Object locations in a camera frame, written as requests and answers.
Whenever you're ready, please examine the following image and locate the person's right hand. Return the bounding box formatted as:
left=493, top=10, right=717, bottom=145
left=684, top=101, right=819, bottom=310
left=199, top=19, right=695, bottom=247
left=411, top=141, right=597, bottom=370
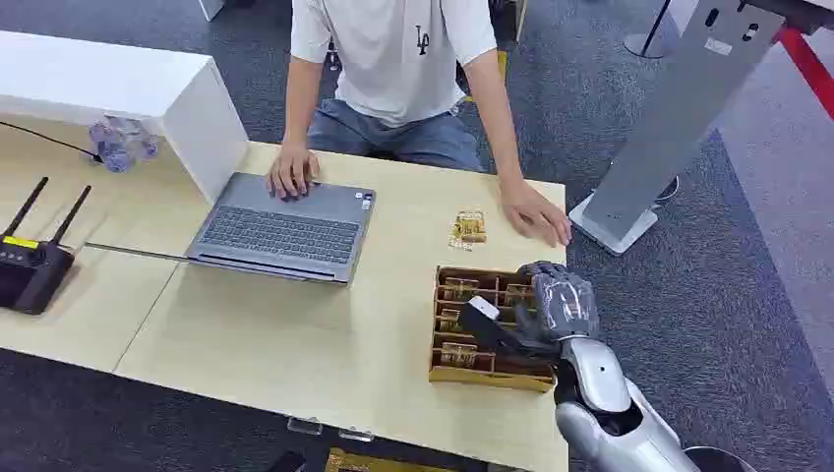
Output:
left=265, top=144, right=323, bottom=203

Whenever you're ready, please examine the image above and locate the white cable at stand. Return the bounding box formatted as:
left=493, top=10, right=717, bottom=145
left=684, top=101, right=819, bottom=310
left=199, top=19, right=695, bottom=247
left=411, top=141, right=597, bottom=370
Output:
left=653, top=174, right=681, bottom=205

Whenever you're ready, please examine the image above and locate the wooden card box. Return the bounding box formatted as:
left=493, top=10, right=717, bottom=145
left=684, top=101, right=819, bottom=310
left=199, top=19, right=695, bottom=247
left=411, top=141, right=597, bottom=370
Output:
left=428, top=265, right=559, bottom=394

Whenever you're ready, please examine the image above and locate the white box shelf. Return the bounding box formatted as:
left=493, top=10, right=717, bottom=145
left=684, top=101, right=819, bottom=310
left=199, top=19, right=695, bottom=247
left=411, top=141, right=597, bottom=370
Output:
left=0, top=29, right=251, bottom=206

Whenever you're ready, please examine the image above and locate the black router with antennas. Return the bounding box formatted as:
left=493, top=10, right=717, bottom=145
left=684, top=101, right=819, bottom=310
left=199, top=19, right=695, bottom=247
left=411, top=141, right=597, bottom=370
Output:
left=0, top=176, right=93, bottom=317

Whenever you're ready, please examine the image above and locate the grey laptop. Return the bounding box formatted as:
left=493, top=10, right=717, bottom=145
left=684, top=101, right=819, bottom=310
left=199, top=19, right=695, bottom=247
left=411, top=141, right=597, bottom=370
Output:
left=84, top=171, right=378, bottom=286

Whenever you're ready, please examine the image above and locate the person's left hand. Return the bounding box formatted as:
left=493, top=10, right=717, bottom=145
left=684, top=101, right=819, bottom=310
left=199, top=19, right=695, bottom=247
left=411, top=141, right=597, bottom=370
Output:
left=500, top=178, right=575, bottom=250

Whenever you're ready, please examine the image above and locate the person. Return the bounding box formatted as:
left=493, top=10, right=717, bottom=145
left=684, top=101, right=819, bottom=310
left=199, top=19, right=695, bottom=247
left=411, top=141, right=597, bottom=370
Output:
left=265, top=0, right=575, bottom=250

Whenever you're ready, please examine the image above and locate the red bar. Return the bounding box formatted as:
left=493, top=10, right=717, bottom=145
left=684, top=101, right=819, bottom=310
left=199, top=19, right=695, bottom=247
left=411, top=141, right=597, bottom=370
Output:
left=773, top=26, right=834, bottom=123

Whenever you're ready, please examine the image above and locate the yellow sheet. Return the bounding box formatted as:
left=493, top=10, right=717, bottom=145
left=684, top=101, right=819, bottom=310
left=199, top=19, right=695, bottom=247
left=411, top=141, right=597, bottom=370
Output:
left=324, top=447, right=458, bottom=472

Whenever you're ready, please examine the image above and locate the black pole round base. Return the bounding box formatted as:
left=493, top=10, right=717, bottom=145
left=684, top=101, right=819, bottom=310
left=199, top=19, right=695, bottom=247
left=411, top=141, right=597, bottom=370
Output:
left=623, top=0, right=674, bottom=61

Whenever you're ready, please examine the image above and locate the small black object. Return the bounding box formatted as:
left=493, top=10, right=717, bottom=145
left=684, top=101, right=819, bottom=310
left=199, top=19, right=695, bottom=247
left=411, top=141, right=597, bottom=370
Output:
left=266, top=449, right=307, bottom=472

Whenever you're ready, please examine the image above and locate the crumpled clear plastic bottle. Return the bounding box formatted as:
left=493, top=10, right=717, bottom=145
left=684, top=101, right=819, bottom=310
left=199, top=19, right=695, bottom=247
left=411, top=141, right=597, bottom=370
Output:
left=88, top=116, right=160, bottom=175

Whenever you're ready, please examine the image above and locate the thin black cable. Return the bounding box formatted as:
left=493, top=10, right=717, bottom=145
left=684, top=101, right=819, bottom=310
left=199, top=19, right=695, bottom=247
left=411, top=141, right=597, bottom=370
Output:
left=0, top=121, right=103, bottom=163

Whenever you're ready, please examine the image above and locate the grey tilted floor stand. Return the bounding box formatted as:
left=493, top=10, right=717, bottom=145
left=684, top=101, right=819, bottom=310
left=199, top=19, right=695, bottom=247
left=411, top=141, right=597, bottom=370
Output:
left=567, top=0, right=787, bottom=258

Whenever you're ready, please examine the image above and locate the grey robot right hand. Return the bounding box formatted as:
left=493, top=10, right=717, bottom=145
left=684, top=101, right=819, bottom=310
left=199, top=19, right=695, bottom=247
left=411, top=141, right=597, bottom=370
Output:
left=513, top=260, right=601, bottom=346

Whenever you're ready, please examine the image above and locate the black wrist camera pale box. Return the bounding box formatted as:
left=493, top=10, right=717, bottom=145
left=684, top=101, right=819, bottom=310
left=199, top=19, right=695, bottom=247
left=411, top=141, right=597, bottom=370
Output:
left=457, top=295, right=563, bottom=360

